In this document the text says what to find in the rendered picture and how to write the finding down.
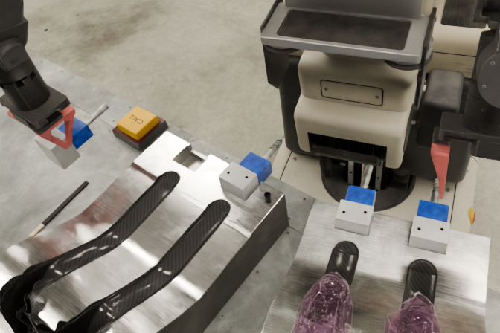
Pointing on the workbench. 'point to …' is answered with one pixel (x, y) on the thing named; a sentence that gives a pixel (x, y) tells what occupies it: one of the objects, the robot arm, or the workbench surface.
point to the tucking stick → (59, 209)
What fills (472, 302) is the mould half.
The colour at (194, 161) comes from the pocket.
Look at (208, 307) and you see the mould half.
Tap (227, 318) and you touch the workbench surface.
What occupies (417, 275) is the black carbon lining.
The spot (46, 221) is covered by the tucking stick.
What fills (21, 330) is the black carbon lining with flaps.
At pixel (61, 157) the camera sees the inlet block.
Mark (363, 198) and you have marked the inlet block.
